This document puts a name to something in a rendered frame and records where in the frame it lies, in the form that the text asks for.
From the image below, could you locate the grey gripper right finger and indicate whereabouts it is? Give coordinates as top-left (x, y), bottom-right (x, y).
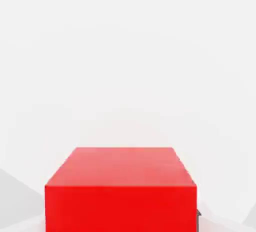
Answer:
top-left (196, 208), bottom-right (241, 232)

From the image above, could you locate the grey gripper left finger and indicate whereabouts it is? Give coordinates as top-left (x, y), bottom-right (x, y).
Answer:
top-left (7, 214), bottom-right (46, 232)

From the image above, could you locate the small red cube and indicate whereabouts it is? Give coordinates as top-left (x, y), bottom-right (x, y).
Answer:
top-left (44, 146), bottom-right (198, 232)

